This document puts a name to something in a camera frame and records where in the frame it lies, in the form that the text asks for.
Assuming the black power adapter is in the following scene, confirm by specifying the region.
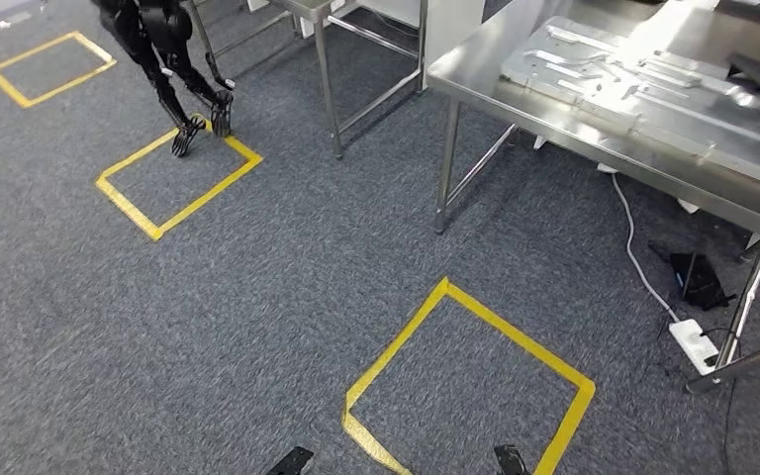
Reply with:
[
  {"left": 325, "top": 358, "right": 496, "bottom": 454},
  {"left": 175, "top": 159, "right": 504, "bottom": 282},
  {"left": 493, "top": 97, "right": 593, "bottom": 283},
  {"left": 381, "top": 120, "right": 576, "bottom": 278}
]
[{"left": 648, "top": 240, "right": 736, "bottom": 313}]

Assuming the white power strip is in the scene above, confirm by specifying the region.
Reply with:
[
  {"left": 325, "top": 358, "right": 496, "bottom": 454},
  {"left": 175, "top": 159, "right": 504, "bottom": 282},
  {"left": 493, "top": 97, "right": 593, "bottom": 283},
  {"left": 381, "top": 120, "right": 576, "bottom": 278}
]
[{"left": 668, "top": 319, "right": 722, "bottom": 376}]

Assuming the stamped sheet metal panel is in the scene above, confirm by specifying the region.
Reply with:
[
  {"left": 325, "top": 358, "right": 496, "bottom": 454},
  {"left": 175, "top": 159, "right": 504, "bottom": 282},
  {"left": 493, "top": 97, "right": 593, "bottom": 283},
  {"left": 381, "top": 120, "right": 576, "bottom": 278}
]
[{"left": 499, "top": 16, "right": 760, "bottom": 158}]

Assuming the small stainless steel workbench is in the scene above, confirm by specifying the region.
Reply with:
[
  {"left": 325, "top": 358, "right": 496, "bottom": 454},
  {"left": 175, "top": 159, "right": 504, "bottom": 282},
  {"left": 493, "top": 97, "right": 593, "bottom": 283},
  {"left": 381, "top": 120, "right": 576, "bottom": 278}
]
[{"left": 268, "top": 0, "right": 429, "bottom": 160}]

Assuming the black robot right foot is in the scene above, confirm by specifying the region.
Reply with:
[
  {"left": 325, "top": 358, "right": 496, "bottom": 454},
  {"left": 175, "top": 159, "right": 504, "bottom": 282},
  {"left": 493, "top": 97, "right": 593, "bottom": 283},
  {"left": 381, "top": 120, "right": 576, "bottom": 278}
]
[{"left": 493, "top": 444, "right": 532, "bottom": 475}]

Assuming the black floor cable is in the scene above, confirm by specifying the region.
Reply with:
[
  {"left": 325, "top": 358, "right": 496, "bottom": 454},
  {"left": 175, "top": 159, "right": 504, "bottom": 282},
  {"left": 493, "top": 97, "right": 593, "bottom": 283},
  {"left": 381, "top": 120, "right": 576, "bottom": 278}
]
[{"left": 700, "top": 326, "right": 748, "bottom": 475}]

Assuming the white cabinet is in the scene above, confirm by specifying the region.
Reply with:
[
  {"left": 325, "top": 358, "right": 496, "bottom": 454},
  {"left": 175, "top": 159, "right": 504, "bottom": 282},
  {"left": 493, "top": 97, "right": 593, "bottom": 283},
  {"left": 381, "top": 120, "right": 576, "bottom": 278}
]
[{"left": 422, "top": 0, "right": 506, "bottom": 70}]

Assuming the yellow floor tape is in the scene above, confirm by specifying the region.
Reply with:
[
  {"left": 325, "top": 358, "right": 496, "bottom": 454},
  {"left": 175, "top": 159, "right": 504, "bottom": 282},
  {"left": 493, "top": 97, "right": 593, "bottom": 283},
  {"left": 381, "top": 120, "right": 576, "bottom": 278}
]
[
  {"left": 0, "top": 31, "right": 118, "bottom": 110},
  {"left": 94, "top": 114, "right": 264, "bottom": 242},
  {"left": 341, "top": 276, "right": 597, "bottom": 475}
]

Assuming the black robot left foot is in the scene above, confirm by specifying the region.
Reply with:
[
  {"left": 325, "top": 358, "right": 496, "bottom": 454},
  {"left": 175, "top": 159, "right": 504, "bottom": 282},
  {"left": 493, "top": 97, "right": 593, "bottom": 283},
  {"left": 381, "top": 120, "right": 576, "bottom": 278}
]
[{"left": 264, "top": 446, "right": 316, "bottom": 475}]

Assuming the black robot foot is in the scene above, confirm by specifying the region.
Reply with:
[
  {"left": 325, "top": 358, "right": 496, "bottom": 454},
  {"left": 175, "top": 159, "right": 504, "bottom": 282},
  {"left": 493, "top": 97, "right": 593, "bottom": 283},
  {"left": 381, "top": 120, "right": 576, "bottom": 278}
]
[
  {"left": 493, "top": 444, "right": 532, "bottom": 475},
  {"left": 264, "top": 446, "right": 316, "bottom": 475}
]

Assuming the white power cable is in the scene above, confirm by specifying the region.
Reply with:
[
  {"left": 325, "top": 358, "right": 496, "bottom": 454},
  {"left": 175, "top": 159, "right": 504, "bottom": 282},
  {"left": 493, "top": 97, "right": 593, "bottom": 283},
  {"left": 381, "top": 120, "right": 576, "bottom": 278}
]
[{"left": 608, "top": 171, "right": 683, "bottom": 325}]

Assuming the black humanoid robot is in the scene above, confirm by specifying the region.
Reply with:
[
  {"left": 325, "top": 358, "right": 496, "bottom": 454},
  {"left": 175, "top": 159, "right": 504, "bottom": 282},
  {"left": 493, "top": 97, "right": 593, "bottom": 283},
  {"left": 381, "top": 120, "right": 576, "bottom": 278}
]
[{"left": 90, "top": 0, "right": 238, "bottom": 158}]

